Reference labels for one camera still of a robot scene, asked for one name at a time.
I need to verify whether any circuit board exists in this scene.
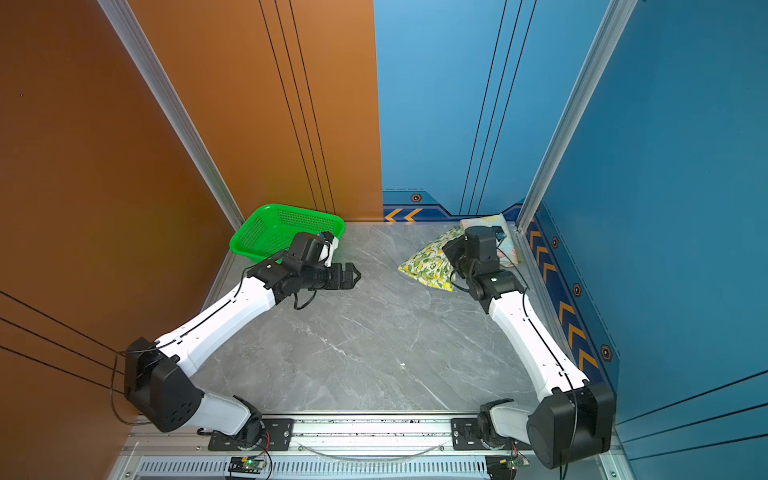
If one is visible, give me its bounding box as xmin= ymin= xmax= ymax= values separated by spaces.
xmin=485 ymin=456 xmax=530 ymax=480
xmin=227 ymin=456 xmax=269 ymax=479

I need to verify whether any aluminium corner post right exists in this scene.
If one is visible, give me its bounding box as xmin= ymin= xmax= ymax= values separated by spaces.
xmin=516 ymin=0 xmax=637 ymax=234

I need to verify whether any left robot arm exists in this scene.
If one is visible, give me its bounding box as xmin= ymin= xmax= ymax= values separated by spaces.
xmin=123 ymin=231 xmax=361 ymax=450

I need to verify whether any green plastic basket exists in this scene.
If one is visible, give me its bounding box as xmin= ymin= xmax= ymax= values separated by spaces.
xmin=229 ymin=204 xmax=346 ymax=263

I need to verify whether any pastel floral skirt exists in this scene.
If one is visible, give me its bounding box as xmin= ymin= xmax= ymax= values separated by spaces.
xmin=460 ymin=215 xmax=521 ymax=267

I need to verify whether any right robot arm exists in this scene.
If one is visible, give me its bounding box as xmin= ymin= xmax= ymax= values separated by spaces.
xmin=442 ymin=226 xmax=616 ymax=470

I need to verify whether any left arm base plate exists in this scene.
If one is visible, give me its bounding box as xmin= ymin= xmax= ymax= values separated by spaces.
xmin=207 ymin=418 xmax=294 ymax=452

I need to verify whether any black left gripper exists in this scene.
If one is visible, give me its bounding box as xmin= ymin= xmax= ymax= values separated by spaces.
xmin=301 ymin=261 xmax=362 ymax=292

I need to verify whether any aluminium corner post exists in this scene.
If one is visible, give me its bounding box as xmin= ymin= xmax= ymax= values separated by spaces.
xmin=516 ymin=0 xmax=637 ymax=234
xmin=98 ymin=0 xmax=245 ymax=230

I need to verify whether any left circuit board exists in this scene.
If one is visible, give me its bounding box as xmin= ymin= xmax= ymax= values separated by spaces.
xmin=227 ymin=456 xmax=269 ymax=479

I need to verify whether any aluminium corner post left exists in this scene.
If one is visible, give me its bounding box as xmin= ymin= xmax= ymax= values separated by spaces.
xmin=98 ymin=0 xmax=245 ymax=230

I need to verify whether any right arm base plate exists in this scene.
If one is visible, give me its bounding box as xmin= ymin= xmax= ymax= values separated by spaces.
xmin=450 ymin=417 xmax=493 ymax=451

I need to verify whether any right circuit board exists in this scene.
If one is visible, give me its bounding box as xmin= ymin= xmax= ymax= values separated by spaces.
xmin=485 ymin=456 xmax=530 ymax=480

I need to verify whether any lemon print skirt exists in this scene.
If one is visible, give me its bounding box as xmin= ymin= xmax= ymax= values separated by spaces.
xmin=398 ymin=227 xmax=463 ymax=292

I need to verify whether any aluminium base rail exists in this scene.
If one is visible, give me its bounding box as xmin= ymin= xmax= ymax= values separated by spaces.
xmin=109 ymin=412 xmax=633 ymax=479

